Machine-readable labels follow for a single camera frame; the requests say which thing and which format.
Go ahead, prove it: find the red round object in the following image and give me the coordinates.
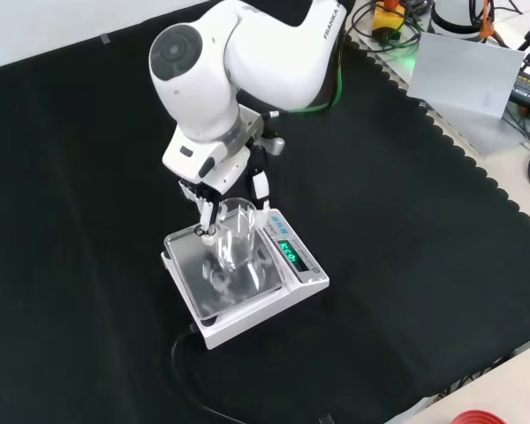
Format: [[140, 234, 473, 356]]
[[450, 409, 504, 424]]

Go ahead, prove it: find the pale board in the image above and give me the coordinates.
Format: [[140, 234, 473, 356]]
[[406, 31, 526, 119]]

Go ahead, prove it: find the white electronic balance steel pan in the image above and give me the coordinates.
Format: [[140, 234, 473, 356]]
[[160, 210, 331, 351]]

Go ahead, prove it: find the black balance power cable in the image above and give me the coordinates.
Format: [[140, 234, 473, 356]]
[[170, 324, 257, 424]]

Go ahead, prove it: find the black bench cloth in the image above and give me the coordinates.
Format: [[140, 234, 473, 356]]
[[0, 0, 530, 424]]

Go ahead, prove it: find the yellow stop button red cap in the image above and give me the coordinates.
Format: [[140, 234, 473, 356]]
[[371, 0, 408, 39]]

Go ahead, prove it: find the clear glass beaker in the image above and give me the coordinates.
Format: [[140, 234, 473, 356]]
[[211, 197, 261, 271]]

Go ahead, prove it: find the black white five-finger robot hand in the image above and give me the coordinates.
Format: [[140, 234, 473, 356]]
[[162, 108, 288, 246]]

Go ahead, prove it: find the white cylindrical base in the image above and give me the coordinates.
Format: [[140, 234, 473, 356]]
[[430, 0, 485, 39]]

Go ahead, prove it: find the green cable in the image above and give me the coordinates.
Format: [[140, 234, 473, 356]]
[[286, 43, 345, 117]]

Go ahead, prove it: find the grey metal base plate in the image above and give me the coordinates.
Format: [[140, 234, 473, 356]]
[[344, 26, 530, 156]]

